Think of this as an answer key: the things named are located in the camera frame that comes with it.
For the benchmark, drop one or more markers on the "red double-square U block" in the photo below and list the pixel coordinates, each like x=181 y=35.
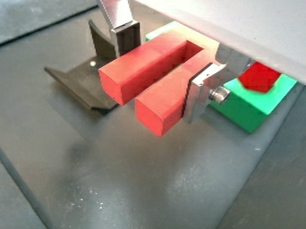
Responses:
x=151 y=75

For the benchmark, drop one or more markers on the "green shape sorter board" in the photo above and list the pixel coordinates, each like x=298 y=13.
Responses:
x=254 y=104

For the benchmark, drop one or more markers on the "black curved holder stand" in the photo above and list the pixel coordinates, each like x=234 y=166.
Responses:
x=82 y=80

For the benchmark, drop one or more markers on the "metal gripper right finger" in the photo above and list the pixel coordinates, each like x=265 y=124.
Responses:
x=205 y=87

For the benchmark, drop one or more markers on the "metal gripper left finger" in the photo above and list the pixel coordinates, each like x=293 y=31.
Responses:
x=125 y=29

